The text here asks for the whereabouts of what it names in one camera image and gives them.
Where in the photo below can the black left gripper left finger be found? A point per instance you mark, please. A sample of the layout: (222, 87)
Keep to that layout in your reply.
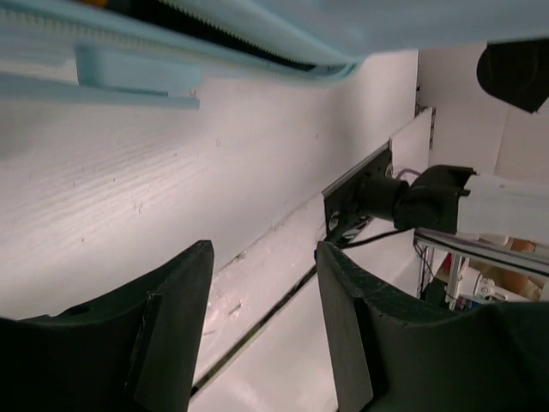
(132, 349)

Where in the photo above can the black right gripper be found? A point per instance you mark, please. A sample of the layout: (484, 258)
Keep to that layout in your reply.
(516, 73)

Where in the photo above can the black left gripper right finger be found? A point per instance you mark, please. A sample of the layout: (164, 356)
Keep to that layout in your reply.
(392, 352)

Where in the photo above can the light blue hard suitcase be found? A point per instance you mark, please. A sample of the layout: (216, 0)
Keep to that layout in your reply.
(152, 53)

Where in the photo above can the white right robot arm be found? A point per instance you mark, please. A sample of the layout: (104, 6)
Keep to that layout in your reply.
(450, 199)

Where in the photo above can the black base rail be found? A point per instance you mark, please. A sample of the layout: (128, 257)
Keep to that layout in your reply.
(341, 202)

